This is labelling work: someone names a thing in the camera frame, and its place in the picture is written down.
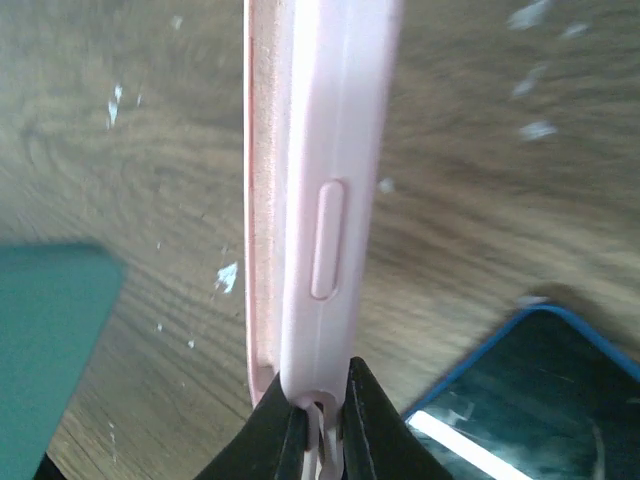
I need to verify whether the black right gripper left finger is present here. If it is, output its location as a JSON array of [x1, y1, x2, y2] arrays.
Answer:
[[196, 377, 308, 480]]

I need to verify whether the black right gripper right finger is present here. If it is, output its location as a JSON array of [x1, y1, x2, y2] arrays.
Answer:
[[342, 357, 452, 480]]

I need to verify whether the blue phone black screen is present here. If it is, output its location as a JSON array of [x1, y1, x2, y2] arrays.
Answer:
[[405, 302, 639, 479]]

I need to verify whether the teal phone black screen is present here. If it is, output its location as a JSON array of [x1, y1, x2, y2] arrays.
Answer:
[[1, 243, 124, 479]]

